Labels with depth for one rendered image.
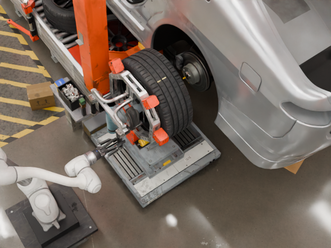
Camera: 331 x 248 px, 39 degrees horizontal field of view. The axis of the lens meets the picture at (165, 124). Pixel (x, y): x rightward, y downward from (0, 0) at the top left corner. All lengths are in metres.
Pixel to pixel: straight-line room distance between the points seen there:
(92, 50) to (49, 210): 1.15
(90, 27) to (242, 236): 2.02
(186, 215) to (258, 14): 1.85
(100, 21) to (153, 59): 0.43
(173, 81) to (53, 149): 1.50
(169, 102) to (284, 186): 1.52
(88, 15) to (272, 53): 1.21
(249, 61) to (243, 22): 0.22
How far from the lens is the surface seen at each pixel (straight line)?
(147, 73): 3.13
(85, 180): 3.01
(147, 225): 3.87
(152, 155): 3.87
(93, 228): 3.55
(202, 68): 3.44
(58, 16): 4.51
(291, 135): 2.89
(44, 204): 3.28
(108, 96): 4.14
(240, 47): 2.79
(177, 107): 3.16
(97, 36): 3.33
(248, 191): 4.09
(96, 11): 3.17
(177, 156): 3.95
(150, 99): 3.03
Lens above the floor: 3.62
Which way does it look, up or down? 57 degrees down
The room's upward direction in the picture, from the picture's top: 6 degrees clockwise
